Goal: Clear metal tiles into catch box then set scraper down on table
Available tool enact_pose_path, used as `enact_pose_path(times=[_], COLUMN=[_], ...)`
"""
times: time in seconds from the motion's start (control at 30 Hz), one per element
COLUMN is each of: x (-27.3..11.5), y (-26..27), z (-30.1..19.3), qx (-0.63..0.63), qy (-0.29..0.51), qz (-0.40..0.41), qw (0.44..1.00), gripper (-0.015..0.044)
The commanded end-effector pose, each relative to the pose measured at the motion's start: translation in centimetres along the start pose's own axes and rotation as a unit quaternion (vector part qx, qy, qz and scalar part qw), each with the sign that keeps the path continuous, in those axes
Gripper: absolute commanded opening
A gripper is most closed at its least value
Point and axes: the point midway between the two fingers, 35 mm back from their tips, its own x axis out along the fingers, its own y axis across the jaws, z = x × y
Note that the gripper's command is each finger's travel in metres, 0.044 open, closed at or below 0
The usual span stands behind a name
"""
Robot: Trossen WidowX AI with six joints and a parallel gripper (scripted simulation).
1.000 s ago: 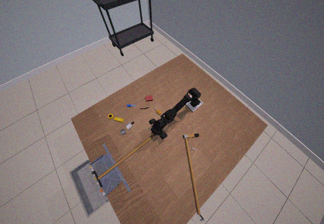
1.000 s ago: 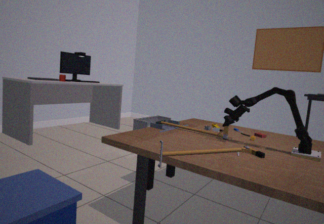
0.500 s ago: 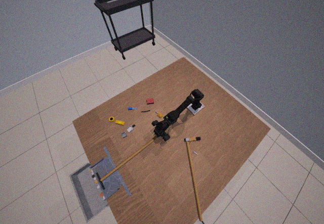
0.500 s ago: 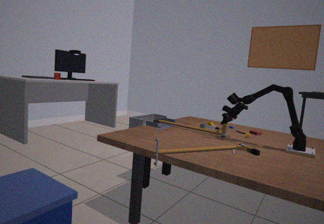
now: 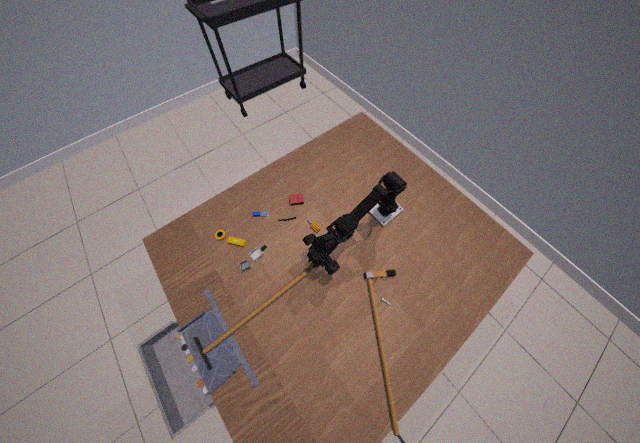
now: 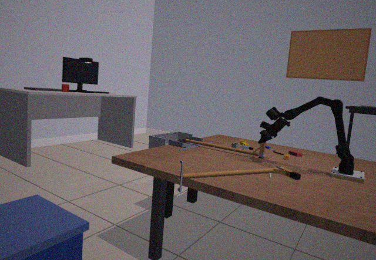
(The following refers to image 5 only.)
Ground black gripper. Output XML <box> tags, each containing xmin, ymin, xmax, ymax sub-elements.
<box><xmin>303</xmin><ymin>234</ymin><xmax>340</xmax><ymax>275</ymax></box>

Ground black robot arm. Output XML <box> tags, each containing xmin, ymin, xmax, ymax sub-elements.
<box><xmin>307</xmin><ymin>171</ymin><xmax>406</xmax><ymax>265</ymax></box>

